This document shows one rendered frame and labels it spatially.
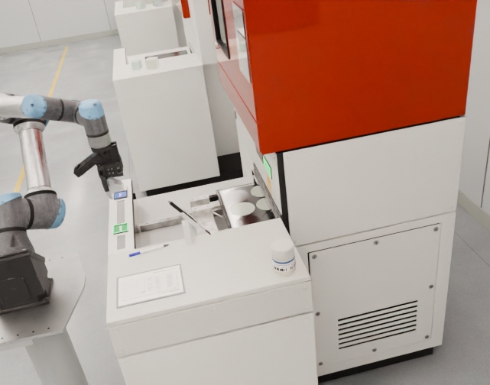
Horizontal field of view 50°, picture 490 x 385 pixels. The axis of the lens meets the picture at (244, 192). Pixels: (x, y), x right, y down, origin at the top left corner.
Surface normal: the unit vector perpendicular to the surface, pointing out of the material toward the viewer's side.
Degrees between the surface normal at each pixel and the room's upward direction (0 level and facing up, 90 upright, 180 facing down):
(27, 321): 0
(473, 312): 0
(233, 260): 0
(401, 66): 90
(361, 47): 90
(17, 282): 90
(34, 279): 90
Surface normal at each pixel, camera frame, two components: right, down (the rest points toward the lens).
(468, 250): -0.11, -0.86
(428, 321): 0.21, 0.47
